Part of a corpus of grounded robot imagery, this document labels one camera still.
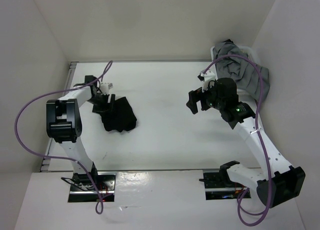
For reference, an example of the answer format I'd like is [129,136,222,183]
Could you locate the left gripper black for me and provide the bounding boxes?
[87,93,117,116]

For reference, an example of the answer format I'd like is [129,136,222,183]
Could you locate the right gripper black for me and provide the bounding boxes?
[186,79,225,114]

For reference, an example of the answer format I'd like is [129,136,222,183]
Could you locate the black skirt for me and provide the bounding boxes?
[100,97,137,132]

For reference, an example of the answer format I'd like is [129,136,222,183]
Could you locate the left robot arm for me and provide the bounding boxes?
[46,75,115,190]

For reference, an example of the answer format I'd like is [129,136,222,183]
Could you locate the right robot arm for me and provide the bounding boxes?
[186,76,306,208]

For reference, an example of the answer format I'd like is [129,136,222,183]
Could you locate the white plastic basket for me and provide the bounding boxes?
[210,44,260,93]

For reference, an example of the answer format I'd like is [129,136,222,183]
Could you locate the grey skirt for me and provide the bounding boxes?
[212,41,271,101]

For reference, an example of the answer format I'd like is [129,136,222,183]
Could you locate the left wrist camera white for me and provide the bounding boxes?
[99,82,113,95]

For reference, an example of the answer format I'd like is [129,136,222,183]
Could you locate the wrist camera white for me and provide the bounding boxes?
[197,70,216,92]
[99,82,113,95]

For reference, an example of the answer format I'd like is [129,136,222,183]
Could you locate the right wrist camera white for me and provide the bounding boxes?
[197,70,216,92]

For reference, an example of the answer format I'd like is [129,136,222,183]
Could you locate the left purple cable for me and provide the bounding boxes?
[14,60,114,215]

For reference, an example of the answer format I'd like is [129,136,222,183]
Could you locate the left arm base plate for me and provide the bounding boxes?
[60,171,116,203]

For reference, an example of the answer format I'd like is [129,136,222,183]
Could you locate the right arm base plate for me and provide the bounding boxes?
[199,171,247,200]

